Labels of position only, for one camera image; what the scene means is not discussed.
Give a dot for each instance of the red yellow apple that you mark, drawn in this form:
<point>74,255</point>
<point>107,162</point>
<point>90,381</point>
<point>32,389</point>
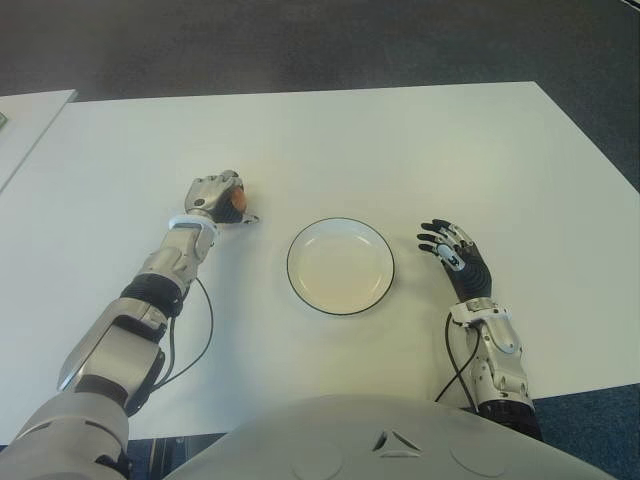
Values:
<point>240,200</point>

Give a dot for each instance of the grey robot torso shell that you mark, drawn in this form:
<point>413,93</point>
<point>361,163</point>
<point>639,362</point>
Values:
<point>400,450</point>

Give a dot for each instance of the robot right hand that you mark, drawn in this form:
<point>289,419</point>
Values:
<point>475,277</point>

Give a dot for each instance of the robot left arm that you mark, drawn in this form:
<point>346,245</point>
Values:
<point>170,260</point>

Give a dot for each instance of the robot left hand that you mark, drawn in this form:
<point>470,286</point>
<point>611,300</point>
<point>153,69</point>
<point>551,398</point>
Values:
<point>207,195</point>

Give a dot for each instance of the white plate with black rim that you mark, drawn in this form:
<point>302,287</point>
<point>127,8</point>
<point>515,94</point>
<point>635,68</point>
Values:
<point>342,267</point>

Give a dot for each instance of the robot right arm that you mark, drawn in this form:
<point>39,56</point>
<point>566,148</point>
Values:
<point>500,340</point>

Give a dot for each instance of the white side table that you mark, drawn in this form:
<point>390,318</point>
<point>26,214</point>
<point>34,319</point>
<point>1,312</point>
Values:
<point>25,130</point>

